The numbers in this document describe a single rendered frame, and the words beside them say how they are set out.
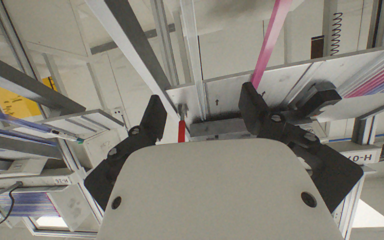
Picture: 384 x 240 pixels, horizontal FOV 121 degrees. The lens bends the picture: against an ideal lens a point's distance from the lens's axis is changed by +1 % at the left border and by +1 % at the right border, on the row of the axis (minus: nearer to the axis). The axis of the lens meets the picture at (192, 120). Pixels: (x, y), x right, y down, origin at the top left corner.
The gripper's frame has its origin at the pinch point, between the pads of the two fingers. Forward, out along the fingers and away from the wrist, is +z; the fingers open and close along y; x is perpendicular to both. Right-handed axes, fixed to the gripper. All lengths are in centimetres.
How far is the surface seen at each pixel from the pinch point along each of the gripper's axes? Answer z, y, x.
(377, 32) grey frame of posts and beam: 37, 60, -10
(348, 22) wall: 182, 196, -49
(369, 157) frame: 8, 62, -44
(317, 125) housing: 17, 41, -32
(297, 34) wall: 180, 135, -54
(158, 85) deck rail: 10.8, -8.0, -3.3
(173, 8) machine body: 61, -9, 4
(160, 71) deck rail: 14.7, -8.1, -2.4
